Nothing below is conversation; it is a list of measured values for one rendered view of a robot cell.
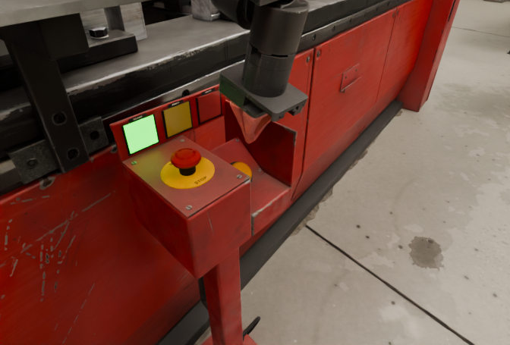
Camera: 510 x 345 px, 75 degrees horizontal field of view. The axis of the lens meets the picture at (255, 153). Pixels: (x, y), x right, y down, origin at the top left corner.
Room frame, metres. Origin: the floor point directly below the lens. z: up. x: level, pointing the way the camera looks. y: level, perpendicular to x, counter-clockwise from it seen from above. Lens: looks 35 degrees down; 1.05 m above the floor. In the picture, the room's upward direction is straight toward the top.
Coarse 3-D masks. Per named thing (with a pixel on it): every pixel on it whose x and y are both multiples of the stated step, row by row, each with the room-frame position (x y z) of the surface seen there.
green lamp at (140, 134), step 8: (144, 120) 0.41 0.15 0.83; (152, 120) 0.41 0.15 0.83; (128, 128) 0.39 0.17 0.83; (136, 128) 0.40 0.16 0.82; (144, 128) 0.41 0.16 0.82; (152, 128) 0.41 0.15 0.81; (128, 136) 0.39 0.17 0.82; (136, 136) 0.39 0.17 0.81; (144, 136) 0.40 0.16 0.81; (152, 136) 0.41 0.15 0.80; (128, 144) 0.39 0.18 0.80; (136, 144) 0.39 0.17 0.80; (144, 144) 0.40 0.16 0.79
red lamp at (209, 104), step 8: (200, 96) 0.48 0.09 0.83; (208, 96) 0.49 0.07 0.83; (216, 96) 0.50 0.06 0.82; (200, 104) 0.48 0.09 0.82; (208, 104) 0.49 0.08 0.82; (216, 104) 0.50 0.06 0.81; (200, 112) 0.48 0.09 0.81; (208, 112) 0.49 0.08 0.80; (216, 112) 0.50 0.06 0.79; (200, 120) 0.47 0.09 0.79
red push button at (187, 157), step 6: (180, 150) 0.36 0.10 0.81; (186, 150) 0.36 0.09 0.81; (192, 150) 0.36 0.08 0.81; (174, 156) 0.35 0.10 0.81; (180, 156) 0.35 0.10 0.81; (186, 156) 0.35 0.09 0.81; (192, 156) 0.35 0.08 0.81; (198, 156) 0.35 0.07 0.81; (174, 162) 0.34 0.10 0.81; (180, 162) 0.34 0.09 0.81; (186, 162) 0.34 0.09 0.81; (192, 162) 0.34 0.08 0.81; (198, 162) 0.35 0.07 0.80; (180, 168) 0.34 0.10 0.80; (186, 168) 0.34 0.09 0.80; (192, 168) 0.35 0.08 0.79; (186, 174) 0.34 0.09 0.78
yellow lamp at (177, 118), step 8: (184, 104) 0.46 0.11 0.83; (168, 112) 0.44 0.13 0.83; (176, 112) 0.44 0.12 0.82; (184, 112) 0.45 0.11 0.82; (168, 120) 0.43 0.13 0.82; (176, 120) 0.44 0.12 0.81; (184, 120) 0.45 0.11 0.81; (168, 128) 0.43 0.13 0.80; (176, 128) 0.44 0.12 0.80; (184, 128) 0.45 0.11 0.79; (168, 136) 0.43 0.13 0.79
